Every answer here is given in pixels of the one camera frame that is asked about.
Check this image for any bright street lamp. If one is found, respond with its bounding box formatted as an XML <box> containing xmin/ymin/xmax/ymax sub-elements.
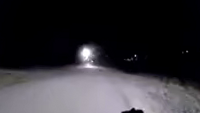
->
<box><xmin>78</xmin><ymin>44</ymin><xmax>97</xmax><ymax>64</ymax></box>

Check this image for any pale snowy road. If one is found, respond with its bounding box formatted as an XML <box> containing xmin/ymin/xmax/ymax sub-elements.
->
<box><xmin>0</xmin><ymin>58</ymin><xmax>188</xmax><ymax>113</ymax></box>

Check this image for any rough snowy verge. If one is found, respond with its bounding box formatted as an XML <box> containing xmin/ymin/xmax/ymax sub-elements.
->
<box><xmin>116</xmin><ymin>68</ymin><xmax>200</xmax><ymax>113</ymax></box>
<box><xmin>0</xmin><ymin>61</ymin><xmax>71</xmax><ymax>95</ymax></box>

